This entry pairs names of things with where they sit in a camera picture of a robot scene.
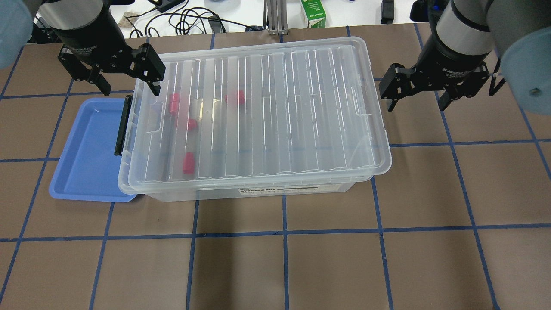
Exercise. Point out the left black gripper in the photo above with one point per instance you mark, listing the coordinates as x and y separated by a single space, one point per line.
91 44

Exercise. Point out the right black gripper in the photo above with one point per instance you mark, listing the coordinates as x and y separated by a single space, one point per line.
452 60

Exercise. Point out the red block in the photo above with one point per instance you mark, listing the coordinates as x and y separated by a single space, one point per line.
188 166
188 124
174 103
235 98

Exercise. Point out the clear plastic box lid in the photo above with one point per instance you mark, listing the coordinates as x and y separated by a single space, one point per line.
258 116

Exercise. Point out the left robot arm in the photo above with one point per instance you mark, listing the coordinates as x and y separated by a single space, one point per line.
17 21

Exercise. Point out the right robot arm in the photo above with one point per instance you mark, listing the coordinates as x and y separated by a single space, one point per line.
474 41

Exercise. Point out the blue plastic tray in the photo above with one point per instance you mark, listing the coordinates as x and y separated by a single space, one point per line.
88 167

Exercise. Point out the clear plastic storage box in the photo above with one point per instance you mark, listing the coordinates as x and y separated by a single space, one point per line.
258 191

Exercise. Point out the black power adapter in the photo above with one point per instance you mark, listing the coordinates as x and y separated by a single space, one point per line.
166 5

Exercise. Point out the green white carton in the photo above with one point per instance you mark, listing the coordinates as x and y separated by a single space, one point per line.
313 14

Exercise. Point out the black box latch handle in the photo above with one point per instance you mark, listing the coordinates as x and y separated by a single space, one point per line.
123 125

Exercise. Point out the aluminium frame post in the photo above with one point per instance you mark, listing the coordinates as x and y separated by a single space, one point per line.
275 17

